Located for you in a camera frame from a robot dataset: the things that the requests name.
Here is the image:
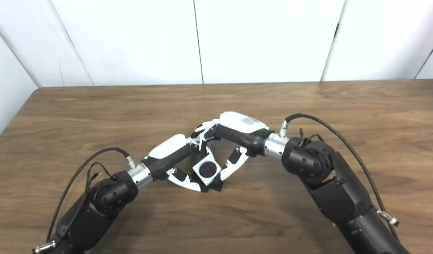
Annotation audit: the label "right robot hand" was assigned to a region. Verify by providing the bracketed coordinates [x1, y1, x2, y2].
[191, 111, 275, 182]

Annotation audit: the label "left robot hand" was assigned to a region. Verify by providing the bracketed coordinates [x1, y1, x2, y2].
[142, 133, 214, 193]

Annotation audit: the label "white square piece with hole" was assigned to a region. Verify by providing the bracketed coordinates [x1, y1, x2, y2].
[192, 157, 222, 186]

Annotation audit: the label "black peg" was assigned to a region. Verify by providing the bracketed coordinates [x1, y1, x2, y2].
[198, 161, 224, 193]

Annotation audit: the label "thin right wrist wires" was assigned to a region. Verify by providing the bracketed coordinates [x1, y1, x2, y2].
[298, 128, 324, 145]

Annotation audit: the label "thin wrist wires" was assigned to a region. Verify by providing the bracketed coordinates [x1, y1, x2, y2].
[298, 128, 324, 145]
[84, 162, 113, 187]

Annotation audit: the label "thin left wrist wires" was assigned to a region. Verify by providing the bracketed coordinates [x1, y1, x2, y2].
[84, 162, 113, 187]

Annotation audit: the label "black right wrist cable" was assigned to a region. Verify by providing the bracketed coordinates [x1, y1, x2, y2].
[280, 113, 400, 237]

